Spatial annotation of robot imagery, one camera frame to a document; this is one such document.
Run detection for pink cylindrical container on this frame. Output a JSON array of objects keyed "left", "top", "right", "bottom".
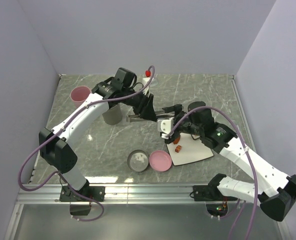
[{"left": 70, "top": 86, "right": 91, "bottom": 109}]

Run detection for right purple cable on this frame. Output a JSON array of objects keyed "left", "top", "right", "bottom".
[{"left": 169, "top": 106, "right": 260, "bottom": 240}]

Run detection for grey round lid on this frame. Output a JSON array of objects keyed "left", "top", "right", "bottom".
[{"left": 127, "top": 149, "right": 149, "bottom": 173}]

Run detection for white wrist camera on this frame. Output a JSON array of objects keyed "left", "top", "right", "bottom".
[
  {"left": 156, "top": 117, "right": 174, "bottom": 139},
  {"left": 141, "top": 70, "right": 159, "bottom": 97}
]

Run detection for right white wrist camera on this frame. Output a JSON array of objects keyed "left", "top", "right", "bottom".
[{"left": 156, "top": 117, "right": 174, "bottom": 139}]

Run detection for brown fried food piece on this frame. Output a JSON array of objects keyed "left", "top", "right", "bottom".
[{"left": 172, "top": 136, "right": 181, "bottom": 145}]

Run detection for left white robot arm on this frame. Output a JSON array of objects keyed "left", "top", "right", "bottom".
[{"left": 39, "top": 65, "right": 157, "bottom": 201}]

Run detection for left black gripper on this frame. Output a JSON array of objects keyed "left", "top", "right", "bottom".
[{"left": 122, "top": 88, "right": 158, "bottom": 122}]

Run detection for aluminium rail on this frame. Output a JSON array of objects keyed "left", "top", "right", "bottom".
[{"left": 15, "top": 183, "right": 281, "bottom": 205}]

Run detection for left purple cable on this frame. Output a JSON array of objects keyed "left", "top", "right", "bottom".
[{"left": 18, "top": 65, "right": 156, "bottom": 222}]

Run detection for white square plate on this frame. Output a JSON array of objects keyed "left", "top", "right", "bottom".
[{"left": 166, "top": 133, "right": 214, "bottom": 166}]

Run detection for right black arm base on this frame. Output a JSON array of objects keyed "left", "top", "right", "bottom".
[{"left": 189, "top": 185, "right": 240, "bottom": 220}]

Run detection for metal tongs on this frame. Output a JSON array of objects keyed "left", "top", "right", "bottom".
[{"left": 126, "top": 110, "right": 174, "bottom": 123}]

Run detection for pink round lid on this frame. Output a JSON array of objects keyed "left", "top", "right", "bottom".
[{"left": 149, "top": 150, "right": 172, "bottom": 172}]

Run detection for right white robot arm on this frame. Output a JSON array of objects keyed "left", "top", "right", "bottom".
[{"left": 157, "top": 101, "right": 296, "bottom": 222}]

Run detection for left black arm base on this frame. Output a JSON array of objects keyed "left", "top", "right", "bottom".
[{"left": 59, "top": 185, "right": 106, "bottom": 222}]

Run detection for small orange food piece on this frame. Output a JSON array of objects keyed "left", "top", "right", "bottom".
[{"left": 175, "top": 145, "right": 182, "bottom": 153}]

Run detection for grey cylindrical container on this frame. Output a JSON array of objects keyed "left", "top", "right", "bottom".
[{"left": 102, "top": 104, "right": 123, "bottom": 126}]

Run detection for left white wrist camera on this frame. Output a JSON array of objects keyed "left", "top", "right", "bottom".
[{"left": 141, "top": 70, "right": 159, "bottom": 97}]

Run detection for purple cable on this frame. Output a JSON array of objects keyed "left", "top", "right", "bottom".
[
  {"left": 18, "top": 65, "right": 156, "bottom": 222},
  {"left": 169, "top": 106, "right": 260, "bottom": 240}
]

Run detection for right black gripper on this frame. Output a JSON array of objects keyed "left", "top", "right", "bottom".
[{"left": 162, "top": 104, "right": 203, "bottom": 144}]

